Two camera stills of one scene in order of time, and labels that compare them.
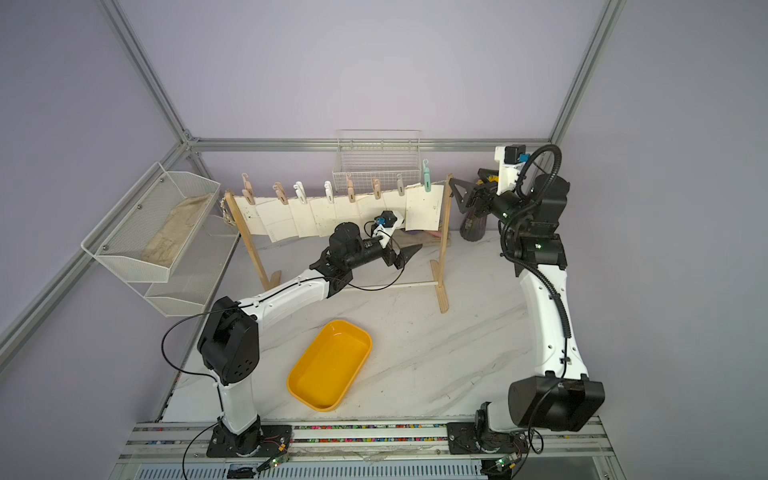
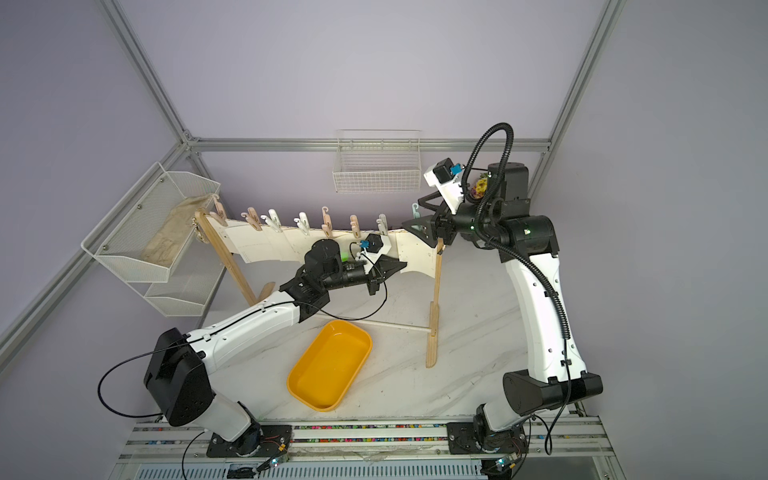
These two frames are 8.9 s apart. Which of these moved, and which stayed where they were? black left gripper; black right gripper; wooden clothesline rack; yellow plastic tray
Moved: black left gripper; wooden clothesline rack; black right gripper
Stayed: yellow plastic tray
